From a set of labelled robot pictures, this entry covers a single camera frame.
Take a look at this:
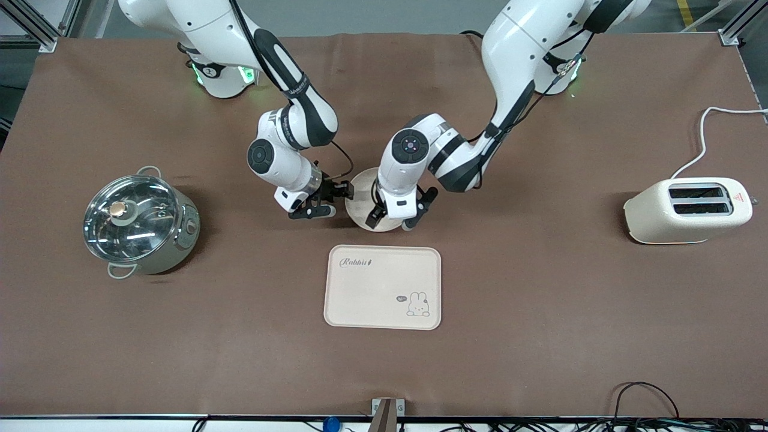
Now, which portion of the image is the black looped cable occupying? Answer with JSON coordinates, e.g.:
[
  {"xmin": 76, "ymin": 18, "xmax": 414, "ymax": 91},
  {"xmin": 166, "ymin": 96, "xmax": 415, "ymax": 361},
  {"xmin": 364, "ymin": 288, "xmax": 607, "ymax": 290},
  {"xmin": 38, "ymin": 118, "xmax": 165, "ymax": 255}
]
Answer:
[{"xmin": 612, "ymin": 382, "xmax": 682, "ymax": 421}]

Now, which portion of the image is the cream rabbit print tray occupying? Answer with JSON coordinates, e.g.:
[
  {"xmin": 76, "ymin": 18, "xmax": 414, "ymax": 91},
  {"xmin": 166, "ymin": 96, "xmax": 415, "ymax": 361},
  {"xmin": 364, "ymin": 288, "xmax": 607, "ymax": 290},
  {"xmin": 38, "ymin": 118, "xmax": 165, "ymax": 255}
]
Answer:
[{"xmin": 324, "ymin": 244, "xmax": 442, "ymax": 331}]

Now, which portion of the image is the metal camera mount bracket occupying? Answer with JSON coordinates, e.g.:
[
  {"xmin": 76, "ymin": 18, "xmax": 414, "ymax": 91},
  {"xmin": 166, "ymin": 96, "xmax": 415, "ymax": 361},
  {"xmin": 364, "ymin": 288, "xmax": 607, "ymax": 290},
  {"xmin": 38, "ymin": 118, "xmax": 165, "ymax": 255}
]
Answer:
[{"xmin": 371, "ymin": 398, "xmax": 405, "ymax": 432}]

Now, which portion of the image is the aluminium frame profile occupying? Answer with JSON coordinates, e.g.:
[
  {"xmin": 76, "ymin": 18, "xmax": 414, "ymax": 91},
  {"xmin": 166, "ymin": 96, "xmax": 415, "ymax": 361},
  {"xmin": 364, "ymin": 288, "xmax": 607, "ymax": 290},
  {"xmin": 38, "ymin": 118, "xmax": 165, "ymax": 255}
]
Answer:
[
  {"xmin": 718, "ymin": 0, "xmax": 761, "ymax": 47},
  {"xmin": 0, "ymin": 0, "xmax": 82, "ymax": 53}
]

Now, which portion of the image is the steel pot with glass lid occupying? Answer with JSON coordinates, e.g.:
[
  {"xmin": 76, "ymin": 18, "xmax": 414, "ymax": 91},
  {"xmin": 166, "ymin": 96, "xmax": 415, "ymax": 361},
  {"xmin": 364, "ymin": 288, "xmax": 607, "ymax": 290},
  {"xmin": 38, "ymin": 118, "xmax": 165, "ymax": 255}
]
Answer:
[{"xmin": 83, "ymin": 166, "xmax": 201, "ymax": 280}]

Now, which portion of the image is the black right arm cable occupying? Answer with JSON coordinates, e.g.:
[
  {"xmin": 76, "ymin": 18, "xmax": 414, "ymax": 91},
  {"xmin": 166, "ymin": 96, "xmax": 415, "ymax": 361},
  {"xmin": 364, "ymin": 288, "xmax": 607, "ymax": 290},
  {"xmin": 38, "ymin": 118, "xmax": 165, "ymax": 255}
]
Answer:
[{"xmin": 316, "ymin": 141, "xmax": 355, "ymax": 181}]

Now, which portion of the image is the tangled black cable bundle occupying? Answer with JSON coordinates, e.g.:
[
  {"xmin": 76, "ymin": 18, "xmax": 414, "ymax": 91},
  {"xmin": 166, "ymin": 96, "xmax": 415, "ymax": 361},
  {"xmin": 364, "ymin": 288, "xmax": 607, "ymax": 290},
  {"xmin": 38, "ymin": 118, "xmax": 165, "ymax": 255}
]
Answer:
[{"xmin": 420, "ymin": 418, "xmax": 768, "ymax": 432}]

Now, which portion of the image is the cream two-slot toaster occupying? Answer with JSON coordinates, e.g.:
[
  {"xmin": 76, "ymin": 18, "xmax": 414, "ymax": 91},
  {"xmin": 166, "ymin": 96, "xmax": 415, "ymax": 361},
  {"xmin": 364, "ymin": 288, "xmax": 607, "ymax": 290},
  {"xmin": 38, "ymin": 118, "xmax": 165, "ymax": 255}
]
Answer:
[{"xmin": 623, "ymin": 177, "xmax": 754, "ymax": 245}]

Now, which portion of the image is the glass pot lid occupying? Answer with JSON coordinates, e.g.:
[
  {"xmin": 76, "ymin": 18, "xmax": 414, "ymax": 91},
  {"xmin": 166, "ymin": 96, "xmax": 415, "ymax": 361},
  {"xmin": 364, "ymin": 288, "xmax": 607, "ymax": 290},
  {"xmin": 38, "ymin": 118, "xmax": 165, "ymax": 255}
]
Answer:
[{"xmin": 83, "ymin": 175, "xmax": 182, "ymax": 263}]

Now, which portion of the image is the white toaster power cable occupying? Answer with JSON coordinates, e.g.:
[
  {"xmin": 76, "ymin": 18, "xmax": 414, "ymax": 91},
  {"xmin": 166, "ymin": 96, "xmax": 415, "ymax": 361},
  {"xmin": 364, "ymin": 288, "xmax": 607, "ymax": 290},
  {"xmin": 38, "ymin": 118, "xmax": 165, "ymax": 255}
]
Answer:
[{"xmin": 671, "ymin": 107, "xmax": 768, "ymax": 179}]

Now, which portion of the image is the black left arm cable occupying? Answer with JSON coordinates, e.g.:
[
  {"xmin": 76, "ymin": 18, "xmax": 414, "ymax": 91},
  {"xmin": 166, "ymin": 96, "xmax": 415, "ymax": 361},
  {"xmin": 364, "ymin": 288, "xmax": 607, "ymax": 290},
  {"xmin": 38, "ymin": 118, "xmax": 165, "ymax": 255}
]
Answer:
[{"xmin": 479, "ymin": 18, "xmax": 596, "ymax": 145}]

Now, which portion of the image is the round cream plate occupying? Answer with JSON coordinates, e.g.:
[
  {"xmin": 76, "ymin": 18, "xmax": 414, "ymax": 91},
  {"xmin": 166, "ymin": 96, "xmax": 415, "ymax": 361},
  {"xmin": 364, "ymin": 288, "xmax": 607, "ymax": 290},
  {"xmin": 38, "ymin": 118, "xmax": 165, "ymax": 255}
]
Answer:
[{"xmin": 345, "ymin": 168, "xmax": 404, "ymax": 233}]

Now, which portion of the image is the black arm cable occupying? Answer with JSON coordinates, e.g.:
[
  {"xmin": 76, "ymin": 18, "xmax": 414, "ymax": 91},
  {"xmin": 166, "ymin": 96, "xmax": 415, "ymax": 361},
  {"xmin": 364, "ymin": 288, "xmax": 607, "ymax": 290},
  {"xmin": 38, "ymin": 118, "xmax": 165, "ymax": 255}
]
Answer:
[
  {"xmin": 479, "ymin": 18, "xmax": 596, "ymax": 145},
  {"xmin": 316, "ymin": 141, "xmax": 355, "ymax": 181}
]

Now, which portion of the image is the brown tablecloth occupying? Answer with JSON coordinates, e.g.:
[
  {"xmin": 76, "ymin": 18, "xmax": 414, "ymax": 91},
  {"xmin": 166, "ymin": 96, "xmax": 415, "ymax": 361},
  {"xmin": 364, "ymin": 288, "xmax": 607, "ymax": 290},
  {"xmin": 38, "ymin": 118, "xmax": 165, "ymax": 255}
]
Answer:
[{"xmin": 0, "ymin": 31, "xmax": 768, "ymax": 419}]

